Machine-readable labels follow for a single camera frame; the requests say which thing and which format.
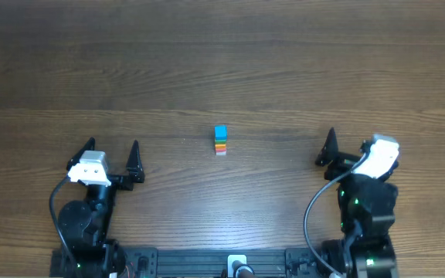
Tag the orange cube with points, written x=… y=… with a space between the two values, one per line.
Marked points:
x=221 y=146

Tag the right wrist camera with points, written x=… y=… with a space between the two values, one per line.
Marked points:
x=379 y=156

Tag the white cube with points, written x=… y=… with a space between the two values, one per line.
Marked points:
x=221 y=153

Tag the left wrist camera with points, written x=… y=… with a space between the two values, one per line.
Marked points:
x=90 y=168

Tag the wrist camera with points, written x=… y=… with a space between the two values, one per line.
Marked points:
x=90 y=168
x=379 y=156

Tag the blue cube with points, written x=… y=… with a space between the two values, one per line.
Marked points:
x=221 y=132

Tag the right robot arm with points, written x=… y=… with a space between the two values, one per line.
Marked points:
x=369 y=216

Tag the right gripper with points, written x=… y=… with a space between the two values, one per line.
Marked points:
x=340 y=166

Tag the green cube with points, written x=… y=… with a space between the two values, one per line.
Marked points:
x=221 y=142

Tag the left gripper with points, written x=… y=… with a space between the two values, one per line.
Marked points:
x=122 y=182

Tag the mounting rail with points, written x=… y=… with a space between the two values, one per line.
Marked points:
x=199 y=262

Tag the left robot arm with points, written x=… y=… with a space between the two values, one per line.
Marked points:
x=87 y=224

